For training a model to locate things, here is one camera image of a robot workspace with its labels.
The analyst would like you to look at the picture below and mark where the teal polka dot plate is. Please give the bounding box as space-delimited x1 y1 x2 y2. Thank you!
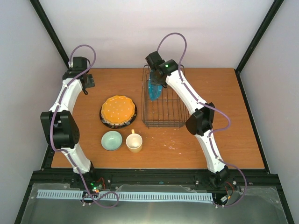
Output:
148 80 162 101

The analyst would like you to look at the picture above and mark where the dark wire dish rack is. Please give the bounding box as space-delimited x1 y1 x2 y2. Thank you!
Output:
142 65 189 128

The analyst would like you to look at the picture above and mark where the orange polka dot plate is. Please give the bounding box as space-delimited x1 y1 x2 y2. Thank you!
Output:
100 95 135 125

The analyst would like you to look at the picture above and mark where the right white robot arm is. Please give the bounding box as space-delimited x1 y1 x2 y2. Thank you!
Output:
145 51 229 188

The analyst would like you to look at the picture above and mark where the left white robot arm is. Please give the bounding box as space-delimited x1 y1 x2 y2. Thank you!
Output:
40 56 97 188

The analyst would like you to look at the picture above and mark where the white blue striped plate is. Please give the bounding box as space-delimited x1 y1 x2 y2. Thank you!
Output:
100 112 137 129

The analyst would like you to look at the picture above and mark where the black bottom plate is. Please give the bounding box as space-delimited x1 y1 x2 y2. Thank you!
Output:
99 102 137 129

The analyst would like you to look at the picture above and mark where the light green ceramic bowl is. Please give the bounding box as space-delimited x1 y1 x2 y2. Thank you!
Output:
101 131 122 151

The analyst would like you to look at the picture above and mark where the cream yellow mug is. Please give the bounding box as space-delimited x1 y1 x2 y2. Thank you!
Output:
126 129 143 153

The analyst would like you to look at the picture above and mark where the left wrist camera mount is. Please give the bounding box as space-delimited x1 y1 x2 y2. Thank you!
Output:
68 60 73 69

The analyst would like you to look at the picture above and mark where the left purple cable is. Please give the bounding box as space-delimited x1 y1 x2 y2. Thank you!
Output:
50 44 119 208

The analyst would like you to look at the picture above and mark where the left black frame post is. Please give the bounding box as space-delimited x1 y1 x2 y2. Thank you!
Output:
29 0 69 68

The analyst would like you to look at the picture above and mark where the black frame post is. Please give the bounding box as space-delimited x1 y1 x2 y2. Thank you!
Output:
29 0 69 68
235 0 284 75

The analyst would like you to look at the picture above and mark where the light blue slotted cable duct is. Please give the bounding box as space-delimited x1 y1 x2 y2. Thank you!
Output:
36 189 213 203

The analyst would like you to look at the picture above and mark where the right black frame post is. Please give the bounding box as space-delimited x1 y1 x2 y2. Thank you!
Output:
235 0 284 75

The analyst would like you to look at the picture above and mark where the black aluminium frame base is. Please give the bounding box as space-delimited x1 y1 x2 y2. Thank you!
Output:
15 147 294 224

